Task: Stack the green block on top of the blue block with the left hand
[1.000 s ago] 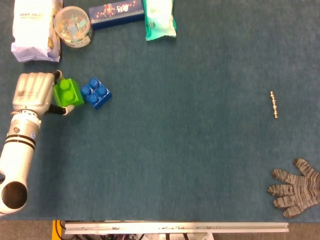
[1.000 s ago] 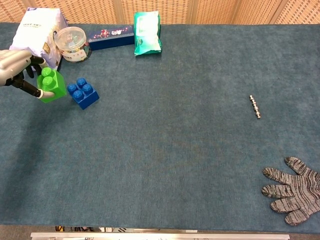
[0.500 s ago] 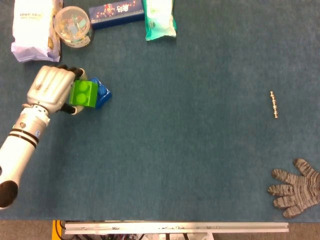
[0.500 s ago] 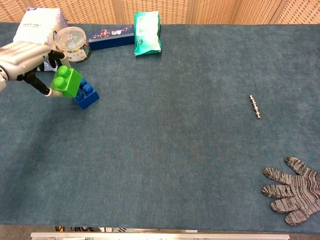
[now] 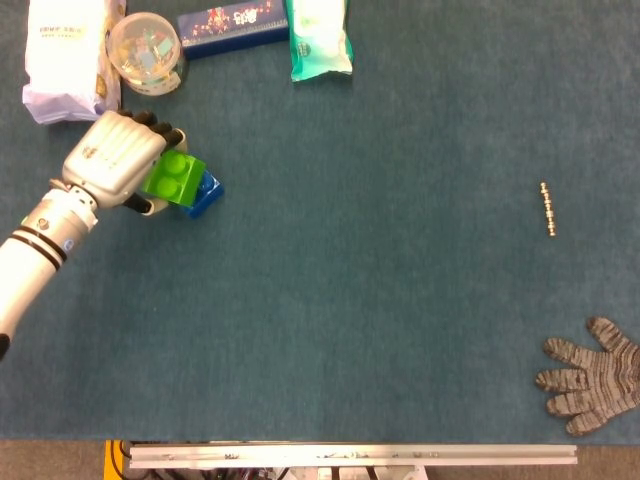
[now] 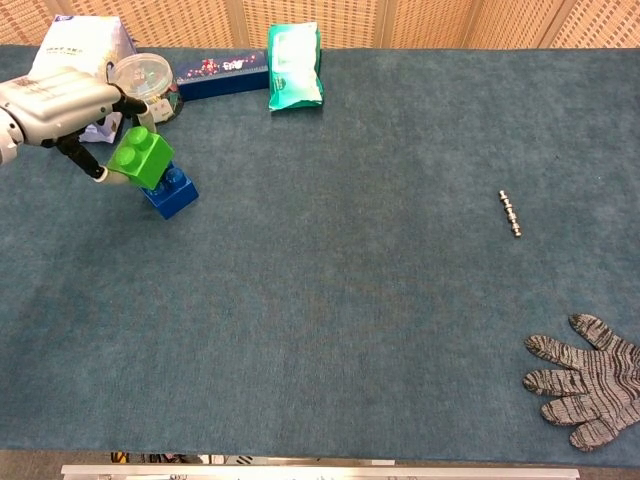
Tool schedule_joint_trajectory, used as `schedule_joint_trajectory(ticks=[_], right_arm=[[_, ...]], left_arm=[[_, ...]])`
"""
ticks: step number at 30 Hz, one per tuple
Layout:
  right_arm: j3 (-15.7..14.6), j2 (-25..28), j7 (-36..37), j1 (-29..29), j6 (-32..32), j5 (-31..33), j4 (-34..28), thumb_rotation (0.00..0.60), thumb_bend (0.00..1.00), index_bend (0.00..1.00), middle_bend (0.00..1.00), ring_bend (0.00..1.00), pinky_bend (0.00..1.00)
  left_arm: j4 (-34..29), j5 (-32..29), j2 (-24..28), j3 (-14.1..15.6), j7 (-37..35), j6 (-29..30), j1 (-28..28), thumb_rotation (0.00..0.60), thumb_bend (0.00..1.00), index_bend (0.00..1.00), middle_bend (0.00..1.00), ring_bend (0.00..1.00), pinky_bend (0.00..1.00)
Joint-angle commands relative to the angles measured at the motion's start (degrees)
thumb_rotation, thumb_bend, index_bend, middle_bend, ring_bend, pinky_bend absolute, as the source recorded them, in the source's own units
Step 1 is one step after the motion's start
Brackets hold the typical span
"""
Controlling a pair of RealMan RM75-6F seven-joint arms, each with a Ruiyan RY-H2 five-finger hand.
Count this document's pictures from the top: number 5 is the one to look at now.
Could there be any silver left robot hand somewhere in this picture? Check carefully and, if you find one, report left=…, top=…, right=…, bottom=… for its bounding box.
left=60, top=109, right=190, bottom=217

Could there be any green toy brick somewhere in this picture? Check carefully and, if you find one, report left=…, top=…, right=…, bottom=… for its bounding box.
left=140, top=150, right=208, bottom=208

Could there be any blue toy brick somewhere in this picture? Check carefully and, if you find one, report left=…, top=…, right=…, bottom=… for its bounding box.
left=180, top=168, right=226, bottom=220

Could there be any white lavender paper bag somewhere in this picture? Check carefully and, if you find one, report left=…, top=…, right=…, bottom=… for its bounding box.
left=21, top=0, right=128, bottom=126

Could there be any clear plastic round jar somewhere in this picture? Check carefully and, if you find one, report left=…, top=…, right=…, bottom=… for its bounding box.
left=105, top=11, right=189, bottom=96

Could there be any dark blue long box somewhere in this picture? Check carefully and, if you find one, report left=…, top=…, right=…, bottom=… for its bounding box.
left=176, top=0, right=291, bottom=61

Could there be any green wet wipes pack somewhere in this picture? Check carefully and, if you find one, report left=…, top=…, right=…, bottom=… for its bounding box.
left=284, top=0, right=355, bottom=84

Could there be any grey knit work glove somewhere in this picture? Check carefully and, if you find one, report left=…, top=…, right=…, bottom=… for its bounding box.
left=534, top=315, right=640, bottom=438

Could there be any yellow frame part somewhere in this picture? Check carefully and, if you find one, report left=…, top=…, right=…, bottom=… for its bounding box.
left=103, top=439, right=132, bottom=480

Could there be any aluminium profile rail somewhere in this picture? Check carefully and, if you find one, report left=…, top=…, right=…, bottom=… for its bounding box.
left=128, top=443, right=579, bottom=470

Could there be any small metal bead chain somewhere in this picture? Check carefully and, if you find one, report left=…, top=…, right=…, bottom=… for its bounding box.
left=538, top=181, right=559, bottom=238

